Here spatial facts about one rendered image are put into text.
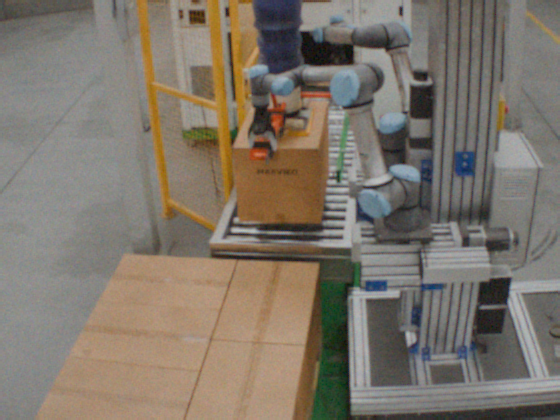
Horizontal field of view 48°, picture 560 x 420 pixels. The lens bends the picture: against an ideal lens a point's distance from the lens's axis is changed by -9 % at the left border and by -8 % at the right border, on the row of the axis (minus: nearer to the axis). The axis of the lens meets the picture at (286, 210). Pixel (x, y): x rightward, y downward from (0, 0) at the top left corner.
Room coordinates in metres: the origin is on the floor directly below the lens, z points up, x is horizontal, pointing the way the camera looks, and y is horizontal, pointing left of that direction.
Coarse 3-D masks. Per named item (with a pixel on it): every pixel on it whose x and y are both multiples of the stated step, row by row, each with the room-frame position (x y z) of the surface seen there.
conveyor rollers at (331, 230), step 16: (336, 112) 4.56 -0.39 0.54; (336, 128) 4.29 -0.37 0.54; (336, 144) 4.02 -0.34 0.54; (352, 144) 4.00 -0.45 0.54; (336, 160) 3.78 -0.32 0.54; (336, 192) 3.39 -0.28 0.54; (336, 208) 3.21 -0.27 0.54; (240, 224) 3.11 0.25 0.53; (256, 224) 3.10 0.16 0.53; (272, 224) 3.08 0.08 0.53; (288, 224) 3.07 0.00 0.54; (304, 224) 3.06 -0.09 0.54; (320, 224) 3.04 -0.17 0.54; (336, 224) 3.03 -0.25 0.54; (256, 240) 2.92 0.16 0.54; (272, 240) 2.91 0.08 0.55; (288, 240) 2.90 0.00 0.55; (304, 240) 2.89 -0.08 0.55; (320, 240) 2.88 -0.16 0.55; (336, 240) 2.87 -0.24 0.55
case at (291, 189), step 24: (240, 144) 2.90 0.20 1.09; (288, 144) 2.87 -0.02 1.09; (312, 144) 2.85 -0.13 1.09; (240, 168) 2.86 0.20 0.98; (264, 168) 2.85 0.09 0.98; (288, 168) 2.83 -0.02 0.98; (312, 168) 2.81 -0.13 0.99; (240, 192) 2.87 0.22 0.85; (264, 192) 2.85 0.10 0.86; (288, 192) 2.83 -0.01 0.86; (312, 192) 2.81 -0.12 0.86; (240, 216) 2.87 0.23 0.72; (264, 216) 2.85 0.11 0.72; (288, 216) 2.83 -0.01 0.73; (312, 216) 2.81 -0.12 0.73
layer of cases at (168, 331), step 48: (144, 288) 2.55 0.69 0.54; (192, 288) 2.53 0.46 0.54; (240, 288) 2.52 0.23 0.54; (288, 288) 2.50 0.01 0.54; (96, 336) 2.20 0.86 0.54; (144, 336) 2.20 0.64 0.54; (192, 336) 2.19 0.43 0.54; (240, 336) 2.18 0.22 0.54; (288, 336) 2.16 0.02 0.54; (96, 384) 1.89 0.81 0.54; (144, 384) 1.90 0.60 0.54; (192, 384) 1.89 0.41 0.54; (240, 384) 1.89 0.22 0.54; (288, 384) 1.87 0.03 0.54
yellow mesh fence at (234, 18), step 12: (228, 0) 4.07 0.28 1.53; (240, 12) 4.22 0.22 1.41; (240, 48) 4.07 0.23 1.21; (252, 48) 4.51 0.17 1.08; (240, 60) 4.06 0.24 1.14; (252, 60) 4.45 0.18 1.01; (240, 72) 4.06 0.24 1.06; (240, 84) 4.06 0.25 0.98; (240, 96) 4.06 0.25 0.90; (240, 108) 4.06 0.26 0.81; (240, 120) 4.06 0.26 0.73
